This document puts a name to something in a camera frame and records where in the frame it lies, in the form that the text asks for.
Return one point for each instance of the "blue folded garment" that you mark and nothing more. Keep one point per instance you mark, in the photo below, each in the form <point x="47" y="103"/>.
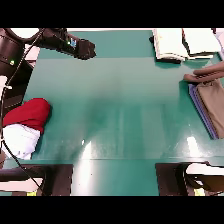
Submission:
<point x="200" y="111"/>

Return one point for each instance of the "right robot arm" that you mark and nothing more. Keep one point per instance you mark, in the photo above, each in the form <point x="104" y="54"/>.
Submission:
<point x="200" y="178"/>

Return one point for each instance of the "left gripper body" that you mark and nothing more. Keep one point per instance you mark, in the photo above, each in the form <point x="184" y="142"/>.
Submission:
<point x="85" y="49"/>

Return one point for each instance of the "red garment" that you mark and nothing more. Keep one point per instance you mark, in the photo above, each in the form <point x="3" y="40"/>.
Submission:
<point x="31" y="113"/>

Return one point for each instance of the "brown T-shirt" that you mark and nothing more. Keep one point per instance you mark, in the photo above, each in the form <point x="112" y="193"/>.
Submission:
<point x="206" y="75"/>

